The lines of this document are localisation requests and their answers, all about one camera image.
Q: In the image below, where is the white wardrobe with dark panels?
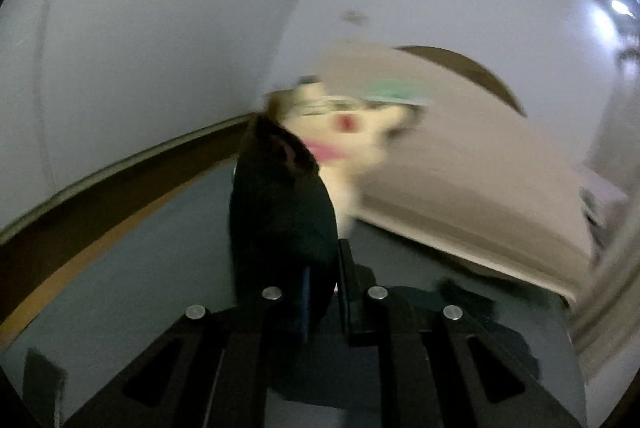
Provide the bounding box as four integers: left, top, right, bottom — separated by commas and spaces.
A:
0, 0, 312, 229

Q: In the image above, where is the small green cloth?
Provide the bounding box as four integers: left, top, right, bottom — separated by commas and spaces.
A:
362, 81, 431, 107

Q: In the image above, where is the bed with grey sheet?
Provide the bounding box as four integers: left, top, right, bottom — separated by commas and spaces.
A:
0, 158, 588, 428

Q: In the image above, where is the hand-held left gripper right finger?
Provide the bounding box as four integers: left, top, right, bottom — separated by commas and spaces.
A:
337, 239, 584, 428

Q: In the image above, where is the yellow plush toy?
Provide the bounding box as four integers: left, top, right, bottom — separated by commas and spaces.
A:
265, 78, 426, 239

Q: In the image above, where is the dark jacket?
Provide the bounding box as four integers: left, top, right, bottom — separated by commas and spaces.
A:
229, 113, 543, 409

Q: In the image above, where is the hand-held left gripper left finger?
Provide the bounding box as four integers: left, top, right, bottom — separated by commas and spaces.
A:
65, 265, 314, 428

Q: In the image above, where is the brown wooden headboard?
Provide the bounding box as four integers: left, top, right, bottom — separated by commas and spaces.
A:
395, 46, 527, 117

